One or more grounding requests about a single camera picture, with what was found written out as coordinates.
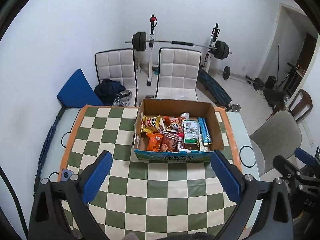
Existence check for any silver smartphone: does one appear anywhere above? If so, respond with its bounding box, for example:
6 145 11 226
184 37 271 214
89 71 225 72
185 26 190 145
58 169 73 182

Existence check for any printed cardboard box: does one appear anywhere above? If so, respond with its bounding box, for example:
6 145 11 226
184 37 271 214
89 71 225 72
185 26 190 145
133 99 225 163

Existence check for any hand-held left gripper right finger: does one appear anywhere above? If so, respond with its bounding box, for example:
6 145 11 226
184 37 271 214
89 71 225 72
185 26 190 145
210 151 294 240

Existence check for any orange snack packet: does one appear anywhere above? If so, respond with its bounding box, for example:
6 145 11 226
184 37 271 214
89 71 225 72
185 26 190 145
146 132 164 152

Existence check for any grey upholstered chair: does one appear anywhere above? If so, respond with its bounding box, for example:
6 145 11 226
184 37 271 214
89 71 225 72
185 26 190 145
249 110 302 178

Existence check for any white barbell rack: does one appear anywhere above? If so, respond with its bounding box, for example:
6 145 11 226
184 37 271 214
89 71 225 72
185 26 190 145
147 15 220 87

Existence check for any red panda snack packet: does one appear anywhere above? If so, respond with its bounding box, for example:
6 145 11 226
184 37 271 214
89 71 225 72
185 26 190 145
164 116 187 133

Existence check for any brown wooden chair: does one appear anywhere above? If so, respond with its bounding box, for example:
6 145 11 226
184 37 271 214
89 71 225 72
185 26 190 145
265 89 313 123

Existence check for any blue snack packet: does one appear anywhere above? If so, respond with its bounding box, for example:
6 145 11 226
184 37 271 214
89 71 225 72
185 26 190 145
197 117 213 145

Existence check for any green checkered tablecloth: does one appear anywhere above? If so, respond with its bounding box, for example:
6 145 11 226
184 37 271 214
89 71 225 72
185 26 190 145
59 105 253 240

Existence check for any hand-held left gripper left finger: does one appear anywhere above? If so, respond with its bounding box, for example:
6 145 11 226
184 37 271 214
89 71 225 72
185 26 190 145
29 150 113 240

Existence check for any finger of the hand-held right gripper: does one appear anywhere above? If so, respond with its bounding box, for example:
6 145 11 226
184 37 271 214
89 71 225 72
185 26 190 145
272 155 320 188
294 147 320 170

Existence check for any long barbell with black plates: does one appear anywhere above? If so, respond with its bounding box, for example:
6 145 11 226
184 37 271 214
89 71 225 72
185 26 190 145
124 32 232 60

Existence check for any yellow panda snack packet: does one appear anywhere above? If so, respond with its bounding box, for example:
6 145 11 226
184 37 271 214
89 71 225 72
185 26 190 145
140 115 163 133

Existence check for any white padded chair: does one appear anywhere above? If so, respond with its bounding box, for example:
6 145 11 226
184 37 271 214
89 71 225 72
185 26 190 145
94 49 138 107
154 47 202 102

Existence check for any black cable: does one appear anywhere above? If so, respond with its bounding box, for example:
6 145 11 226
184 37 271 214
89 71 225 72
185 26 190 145
0 166 28 240

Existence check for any red snack packet white label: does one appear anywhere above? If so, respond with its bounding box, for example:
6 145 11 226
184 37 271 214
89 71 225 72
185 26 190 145
160 131 181 153

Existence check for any short barbell with black plates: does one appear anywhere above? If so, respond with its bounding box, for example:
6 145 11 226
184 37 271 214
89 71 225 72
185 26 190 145
222 66 264 90

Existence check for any blue foam pad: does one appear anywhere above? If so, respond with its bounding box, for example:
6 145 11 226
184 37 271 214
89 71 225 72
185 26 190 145
57 69 104 108

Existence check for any green and white snack packet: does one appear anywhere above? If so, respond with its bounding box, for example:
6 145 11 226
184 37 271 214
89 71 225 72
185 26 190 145
182 119 201 143

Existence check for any dark blue clothing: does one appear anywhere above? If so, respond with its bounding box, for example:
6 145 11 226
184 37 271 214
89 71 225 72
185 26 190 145
94 79 125 105

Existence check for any black exercise machine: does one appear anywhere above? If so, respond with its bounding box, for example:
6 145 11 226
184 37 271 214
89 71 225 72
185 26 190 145
264 62 300 108

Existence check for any dark weight bench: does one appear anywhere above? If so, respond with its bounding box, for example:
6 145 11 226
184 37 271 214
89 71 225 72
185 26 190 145
198 68 232 107

